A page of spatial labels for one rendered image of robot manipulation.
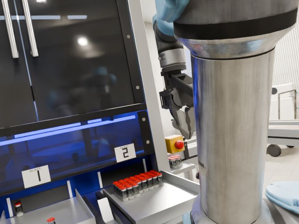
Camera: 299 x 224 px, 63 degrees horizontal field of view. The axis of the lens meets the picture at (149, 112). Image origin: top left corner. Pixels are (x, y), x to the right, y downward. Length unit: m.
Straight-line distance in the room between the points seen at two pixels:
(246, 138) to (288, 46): 7.91
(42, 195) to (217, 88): 0.92
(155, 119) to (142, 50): 0.31
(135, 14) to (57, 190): 0.80
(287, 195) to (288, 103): 5.75
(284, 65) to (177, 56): 7.53
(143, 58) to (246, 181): 0.85
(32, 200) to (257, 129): 0.93
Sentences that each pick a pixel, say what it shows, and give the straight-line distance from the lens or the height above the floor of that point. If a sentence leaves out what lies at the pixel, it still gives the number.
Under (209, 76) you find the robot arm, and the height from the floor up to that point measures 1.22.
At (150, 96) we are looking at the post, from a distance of 1.08.
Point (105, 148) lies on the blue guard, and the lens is 1.01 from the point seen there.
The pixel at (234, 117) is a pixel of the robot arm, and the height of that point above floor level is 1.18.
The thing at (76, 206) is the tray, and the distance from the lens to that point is 0.99.
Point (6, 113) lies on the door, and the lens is 0.98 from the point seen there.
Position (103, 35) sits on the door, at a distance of 1.07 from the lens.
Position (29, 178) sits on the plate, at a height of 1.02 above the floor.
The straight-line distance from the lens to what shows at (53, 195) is 1.08.
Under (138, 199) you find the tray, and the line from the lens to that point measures 0.91.
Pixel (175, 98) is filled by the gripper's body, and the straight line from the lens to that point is 0.67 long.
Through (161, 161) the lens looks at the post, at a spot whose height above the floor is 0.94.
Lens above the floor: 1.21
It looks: 2 degrees down
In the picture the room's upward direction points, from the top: 10 degrees counter-clockwise
